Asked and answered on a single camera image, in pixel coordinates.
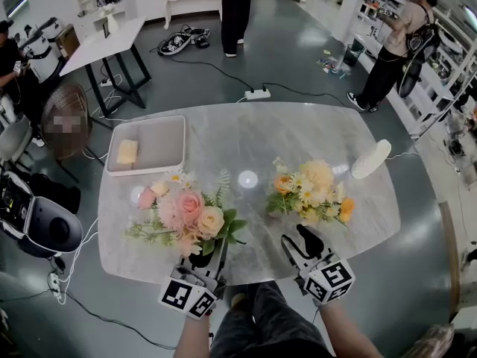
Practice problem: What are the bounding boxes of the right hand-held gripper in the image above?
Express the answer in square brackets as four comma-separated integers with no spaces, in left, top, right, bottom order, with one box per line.
[280,223,355,305]

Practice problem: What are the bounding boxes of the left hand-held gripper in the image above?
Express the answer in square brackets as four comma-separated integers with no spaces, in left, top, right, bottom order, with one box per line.
[158,239,229,319]

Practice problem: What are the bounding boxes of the pink flower bouquet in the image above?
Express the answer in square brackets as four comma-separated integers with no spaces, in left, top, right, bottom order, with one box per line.
[125,168,249,259]

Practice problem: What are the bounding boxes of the yellow orange flower bouquet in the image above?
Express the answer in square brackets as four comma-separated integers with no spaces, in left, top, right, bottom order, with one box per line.
[265,157,356,229]

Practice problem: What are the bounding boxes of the person's right forearm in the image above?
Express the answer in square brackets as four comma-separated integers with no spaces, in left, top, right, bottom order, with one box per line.
[318,298,373,358]

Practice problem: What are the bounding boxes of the person's left forearm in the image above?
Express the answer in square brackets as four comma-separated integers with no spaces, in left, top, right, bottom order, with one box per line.
[174,311,213,358]

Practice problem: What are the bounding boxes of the white ribbed vase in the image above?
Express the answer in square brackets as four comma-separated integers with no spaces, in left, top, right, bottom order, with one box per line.
[350,139,392,180]

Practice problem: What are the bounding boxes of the person's tan shoe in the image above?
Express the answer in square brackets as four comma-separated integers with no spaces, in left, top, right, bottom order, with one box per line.
[230,292,249,311]

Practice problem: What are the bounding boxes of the person's grey trousers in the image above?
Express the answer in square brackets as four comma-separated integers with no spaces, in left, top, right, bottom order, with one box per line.
[210,280,332,358]

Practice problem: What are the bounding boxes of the white rectangular tray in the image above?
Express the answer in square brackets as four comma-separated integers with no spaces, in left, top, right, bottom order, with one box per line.
[105,115,186,178]

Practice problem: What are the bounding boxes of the yellow sponge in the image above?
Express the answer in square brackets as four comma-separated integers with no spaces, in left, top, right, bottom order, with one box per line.
[116,139,139,165]

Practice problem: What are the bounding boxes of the floral patterned stool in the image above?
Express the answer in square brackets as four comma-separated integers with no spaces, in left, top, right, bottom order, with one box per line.
[404,324,455,358]

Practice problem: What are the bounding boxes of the pile of small coloured items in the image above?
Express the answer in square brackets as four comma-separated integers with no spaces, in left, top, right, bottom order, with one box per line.
[316,48,353,78]

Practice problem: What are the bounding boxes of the black waste bin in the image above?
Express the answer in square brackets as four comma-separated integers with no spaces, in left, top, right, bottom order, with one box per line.
[342,43,365,67]

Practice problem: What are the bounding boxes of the brown wicker chair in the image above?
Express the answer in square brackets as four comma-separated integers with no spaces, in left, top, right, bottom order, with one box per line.
[40,82,113,184]

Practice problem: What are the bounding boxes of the black white backpack rig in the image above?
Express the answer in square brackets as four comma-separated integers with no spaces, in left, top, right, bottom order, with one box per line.
[156,28,212,57]

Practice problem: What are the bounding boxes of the white shelving rack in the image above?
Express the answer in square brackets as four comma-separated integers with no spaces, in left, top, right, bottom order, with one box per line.
[357,0,477,141]

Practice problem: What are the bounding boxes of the beige padded chair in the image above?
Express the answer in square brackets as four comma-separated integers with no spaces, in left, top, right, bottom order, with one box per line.
[0,116,34,171]

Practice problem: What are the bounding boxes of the white table with black legs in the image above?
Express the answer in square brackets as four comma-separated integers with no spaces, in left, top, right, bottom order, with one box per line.
[59,16,152,119]

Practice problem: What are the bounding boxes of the brown wooden board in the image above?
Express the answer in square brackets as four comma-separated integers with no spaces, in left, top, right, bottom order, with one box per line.
[55,23,81,59]

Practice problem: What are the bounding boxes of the black floor cable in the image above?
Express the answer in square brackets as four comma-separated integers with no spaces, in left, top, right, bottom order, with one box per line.
[262,82,353,107]
[0,289,176,350]
[149,48,255,92]

